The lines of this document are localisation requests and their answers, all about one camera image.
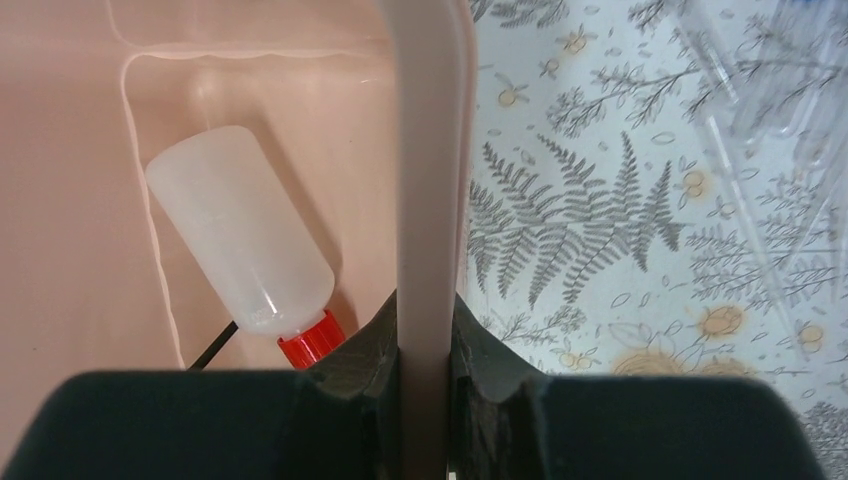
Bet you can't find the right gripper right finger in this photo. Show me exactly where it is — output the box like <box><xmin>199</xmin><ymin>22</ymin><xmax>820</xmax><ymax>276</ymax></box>
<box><xmin>449</xmin><ymin>300</ymin><xmax>824</xmax><ymax>479</ymax></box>

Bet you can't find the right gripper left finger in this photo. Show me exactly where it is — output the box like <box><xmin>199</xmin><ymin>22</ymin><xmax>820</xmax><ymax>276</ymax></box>
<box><xmin>3</xmin><ymin>297</ymin><xmax>400</xmax><ymax>479</ymax></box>

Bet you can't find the black metal ring tripod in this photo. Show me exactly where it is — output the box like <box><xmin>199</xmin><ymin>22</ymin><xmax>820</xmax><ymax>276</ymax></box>
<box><xmin>188</xmin><ymin>321</ymin><xmax>238</xmax><ymax>371</ymax></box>

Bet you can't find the red-capped white wash bottle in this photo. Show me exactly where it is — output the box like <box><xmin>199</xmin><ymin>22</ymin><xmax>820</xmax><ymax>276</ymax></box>
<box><xmin>145</xmin><ymin>125</ymin><xmax>346</xmax><ymax>369</ymax></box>

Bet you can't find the pink plastic bin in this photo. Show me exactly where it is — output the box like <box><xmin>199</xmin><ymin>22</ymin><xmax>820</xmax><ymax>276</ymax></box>
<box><xmin>0</xmin><ymin>0</ymin><xmax>480</xmax><ymax>480</ymax></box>

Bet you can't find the floral table mat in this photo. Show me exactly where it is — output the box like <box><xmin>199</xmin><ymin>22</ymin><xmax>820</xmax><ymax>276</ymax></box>
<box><xmin>464</xmin><ymin>1</ymin><xmax>847</xmax><ymax>479</ymax></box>

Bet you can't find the blue-capped test tube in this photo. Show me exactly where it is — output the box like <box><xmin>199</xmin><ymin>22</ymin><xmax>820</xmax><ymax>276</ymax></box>
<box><xmin>731</xmin><ymin>1</ymin><xmax>831</xmax><ymax>146</ymax></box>
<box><xmin>793</xmin><ymin>55</ymin><xmax>847</xmax><ymax>178</ymax></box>
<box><xmin>668</xmin><ymin>0</ymin><xmax>740</xmax><ymax>106</ymax></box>

